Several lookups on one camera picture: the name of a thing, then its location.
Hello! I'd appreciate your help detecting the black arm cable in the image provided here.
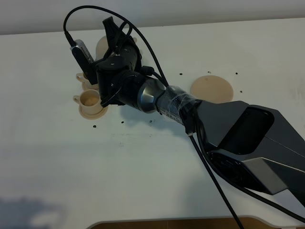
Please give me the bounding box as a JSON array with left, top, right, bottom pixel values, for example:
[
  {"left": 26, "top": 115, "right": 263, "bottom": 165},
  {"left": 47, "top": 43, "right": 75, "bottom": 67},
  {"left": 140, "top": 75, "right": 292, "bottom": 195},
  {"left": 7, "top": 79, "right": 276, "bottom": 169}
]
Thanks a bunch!
[{"left": 185, "top": 104, "right": 305, "bottom": 229}]

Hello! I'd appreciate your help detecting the round beige teapot coaster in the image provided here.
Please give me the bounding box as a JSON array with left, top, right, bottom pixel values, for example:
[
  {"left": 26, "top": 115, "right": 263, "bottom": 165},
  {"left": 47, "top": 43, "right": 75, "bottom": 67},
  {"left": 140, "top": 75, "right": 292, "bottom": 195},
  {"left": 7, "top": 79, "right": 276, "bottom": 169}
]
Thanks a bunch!
[{"left": 190, "top": 75, "right": 234, "bottom": 104}]

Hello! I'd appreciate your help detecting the beige teapot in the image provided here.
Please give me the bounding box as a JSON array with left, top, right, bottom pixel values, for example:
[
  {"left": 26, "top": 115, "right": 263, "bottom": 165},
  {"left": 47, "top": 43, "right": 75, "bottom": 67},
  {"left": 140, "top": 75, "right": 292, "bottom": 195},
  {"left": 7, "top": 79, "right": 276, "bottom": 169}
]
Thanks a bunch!
[{"left": 95, "top": 35, "right": 138, "bottom": 60}]

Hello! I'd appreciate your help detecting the beige teacup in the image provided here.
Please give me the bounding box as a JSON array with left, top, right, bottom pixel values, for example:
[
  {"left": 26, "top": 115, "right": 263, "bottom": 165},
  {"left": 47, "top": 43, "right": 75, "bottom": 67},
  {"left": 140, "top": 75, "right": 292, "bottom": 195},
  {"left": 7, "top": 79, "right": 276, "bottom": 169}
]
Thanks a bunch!
[
  {"left": 73, "top": 89, "right": 103, "bottom": 115},
  {"left": 76, "top": 73, "right": 91, "bottom": 84}
]

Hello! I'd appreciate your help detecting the beige saucer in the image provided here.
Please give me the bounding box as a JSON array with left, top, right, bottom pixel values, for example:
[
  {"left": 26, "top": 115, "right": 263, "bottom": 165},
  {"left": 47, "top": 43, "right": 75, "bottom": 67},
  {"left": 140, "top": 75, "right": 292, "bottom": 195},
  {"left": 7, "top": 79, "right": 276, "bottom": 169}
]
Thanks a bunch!
[
  {"left": 78, "top": 105, "right": 108, "bottom": 120},
  {"left": 81, "top": 82, "right": 99, "bottom": 90}
]

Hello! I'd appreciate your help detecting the near beige saucer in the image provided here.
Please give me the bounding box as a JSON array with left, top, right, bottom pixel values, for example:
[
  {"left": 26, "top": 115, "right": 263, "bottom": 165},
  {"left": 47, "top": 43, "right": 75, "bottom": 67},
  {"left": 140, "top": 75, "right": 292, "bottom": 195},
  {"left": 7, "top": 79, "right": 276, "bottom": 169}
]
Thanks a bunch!
[{"left": 78, "top": 105, "right": 108, "bottom": 120}]

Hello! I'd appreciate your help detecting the far beige saucer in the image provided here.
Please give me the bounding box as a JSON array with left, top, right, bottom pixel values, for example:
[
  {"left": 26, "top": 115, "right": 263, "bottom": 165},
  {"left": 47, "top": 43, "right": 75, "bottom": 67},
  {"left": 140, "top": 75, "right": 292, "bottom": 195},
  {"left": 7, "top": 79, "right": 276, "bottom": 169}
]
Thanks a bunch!
[{"left": 81, "top": 82, "right": 99, "bottom": 90}]

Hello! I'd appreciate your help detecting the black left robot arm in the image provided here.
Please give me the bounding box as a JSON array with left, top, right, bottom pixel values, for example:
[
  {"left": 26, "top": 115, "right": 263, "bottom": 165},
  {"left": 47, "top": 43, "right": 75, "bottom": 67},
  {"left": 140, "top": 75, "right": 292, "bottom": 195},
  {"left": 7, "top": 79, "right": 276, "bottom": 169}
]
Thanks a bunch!
[{"left": 94, "top": 17, "right": 305, "bottom": 203}]

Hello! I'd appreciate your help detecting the far beige teacup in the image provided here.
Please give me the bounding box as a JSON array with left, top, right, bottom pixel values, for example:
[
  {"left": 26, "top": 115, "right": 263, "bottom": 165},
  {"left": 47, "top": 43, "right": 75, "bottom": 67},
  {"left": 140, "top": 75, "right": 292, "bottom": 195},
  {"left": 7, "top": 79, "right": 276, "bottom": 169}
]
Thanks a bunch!
[{"left": 76, "top": 73, "right": 91, "bottom": 84}]

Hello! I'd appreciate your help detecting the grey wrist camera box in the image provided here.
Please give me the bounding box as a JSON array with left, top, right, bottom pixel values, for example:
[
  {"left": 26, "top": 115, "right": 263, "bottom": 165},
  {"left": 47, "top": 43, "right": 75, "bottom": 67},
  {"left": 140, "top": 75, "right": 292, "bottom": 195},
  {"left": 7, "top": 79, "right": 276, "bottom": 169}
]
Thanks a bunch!
[{"left": 70, "top": 40, "right": 98, "bottom": 85}]

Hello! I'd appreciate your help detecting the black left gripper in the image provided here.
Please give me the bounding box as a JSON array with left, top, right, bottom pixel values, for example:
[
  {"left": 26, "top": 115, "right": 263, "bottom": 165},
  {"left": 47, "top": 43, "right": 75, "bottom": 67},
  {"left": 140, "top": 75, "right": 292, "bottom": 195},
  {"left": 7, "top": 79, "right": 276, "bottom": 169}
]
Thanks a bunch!
[{"left": 94, "top": 17, "right": 142, "bottom": 74}]

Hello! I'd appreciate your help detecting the near beige teacup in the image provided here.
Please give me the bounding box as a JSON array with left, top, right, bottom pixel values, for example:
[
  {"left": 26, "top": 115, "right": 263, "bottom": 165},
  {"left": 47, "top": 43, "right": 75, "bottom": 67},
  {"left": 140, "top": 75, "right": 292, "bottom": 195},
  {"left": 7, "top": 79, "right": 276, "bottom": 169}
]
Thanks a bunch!
[{"left": 73, "top": 89, "right": 103, "bottom": 115}]

